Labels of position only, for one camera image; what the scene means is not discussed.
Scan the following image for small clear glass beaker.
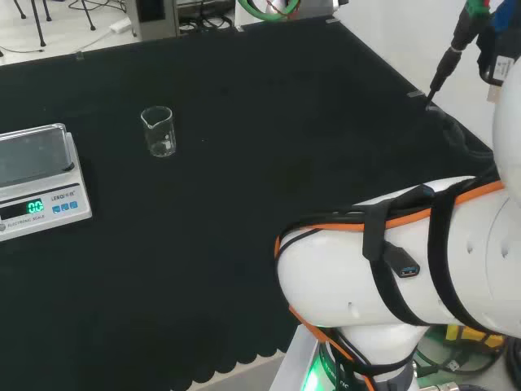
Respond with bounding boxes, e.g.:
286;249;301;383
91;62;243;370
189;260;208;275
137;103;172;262
140;105;177;159

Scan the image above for black bench cloth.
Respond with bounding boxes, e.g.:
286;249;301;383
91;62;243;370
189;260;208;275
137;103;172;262
0;20;502;391

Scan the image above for black usb connector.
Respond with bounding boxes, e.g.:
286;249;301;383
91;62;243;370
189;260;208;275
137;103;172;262
381;241;422;280

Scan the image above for grey metal cabinet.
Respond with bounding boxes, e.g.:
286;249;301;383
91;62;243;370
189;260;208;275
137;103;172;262
124;0;238;42

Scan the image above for electronic balance with steel pan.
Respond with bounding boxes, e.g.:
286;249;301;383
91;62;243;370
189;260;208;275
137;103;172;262
0;122;94;243

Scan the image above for black tripod legs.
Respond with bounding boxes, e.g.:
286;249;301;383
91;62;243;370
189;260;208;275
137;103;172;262
13;0;53;46
67;0;97;32

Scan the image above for yellow stop button box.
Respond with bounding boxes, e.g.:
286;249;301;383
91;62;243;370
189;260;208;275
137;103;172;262
443;323;506;348

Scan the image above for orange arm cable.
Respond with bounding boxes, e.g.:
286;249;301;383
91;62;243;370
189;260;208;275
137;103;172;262
274;181;506;391

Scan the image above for green cable coil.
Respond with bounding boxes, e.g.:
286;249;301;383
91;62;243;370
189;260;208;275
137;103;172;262
237;0;303;20

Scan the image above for thin black floor cable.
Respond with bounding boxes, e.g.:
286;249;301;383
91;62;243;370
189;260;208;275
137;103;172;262
0;43;46;58

